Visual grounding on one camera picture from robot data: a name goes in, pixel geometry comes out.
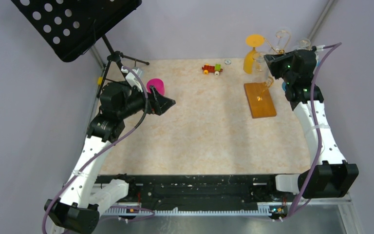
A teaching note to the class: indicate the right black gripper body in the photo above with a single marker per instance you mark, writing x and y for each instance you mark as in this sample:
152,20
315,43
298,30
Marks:
289,76

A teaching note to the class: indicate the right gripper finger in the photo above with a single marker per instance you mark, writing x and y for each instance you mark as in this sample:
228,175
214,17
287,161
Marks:
275,68
277,58

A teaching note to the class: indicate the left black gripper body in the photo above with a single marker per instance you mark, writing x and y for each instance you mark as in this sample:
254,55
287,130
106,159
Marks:
133,104

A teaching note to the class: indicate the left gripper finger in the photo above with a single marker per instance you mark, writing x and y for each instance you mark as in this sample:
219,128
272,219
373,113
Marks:
161,105
156,96

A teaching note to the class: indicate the pink wine glass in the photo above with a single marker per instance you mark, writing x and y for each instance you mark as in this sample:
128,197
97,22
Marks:
158,84

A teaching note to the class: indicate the clear wine glass front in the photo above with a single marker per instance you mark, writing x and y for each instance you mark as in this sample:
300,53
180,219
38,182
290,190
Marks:
259,67

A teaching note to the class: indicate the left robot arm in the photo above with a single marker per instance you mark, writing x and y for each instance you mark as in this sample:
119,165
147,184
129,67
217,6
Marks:
75,208

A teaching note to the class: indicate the yellow wine glass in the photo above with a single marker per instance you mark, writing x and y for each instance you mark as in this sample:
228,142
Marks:
253,41

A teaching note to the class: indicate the clear wine glass right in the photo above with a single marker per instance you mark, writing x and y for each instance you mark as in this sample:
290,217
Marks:
303,44

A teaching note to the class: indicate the colourful toy train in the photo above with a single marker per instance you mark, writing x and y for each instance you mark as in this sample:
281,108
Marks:
216,69

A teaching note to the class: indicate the black perforated music stand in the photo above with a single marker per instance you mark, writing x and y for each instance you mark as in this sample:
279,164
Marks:
72,27

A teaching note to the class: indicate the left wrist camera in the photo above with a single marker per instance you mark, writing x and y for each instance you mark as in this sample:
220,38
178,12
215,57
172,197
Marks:
131,78

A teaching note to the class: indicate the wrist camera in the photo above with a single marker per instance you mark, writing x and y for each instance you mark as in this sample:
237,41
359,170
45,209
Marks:
131,78
318,48

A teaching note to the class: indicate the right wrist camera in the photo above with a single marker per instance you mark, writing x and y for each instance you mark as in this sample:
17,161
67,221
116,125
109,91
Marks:
318,48

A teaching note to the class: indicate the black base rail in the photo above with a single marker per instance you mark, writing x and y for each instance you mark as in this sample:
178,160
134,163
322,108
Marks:
199,192

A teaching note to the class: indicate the aluminium frame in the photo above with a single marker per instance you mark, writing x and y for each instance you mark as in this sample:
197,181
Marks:
327,216

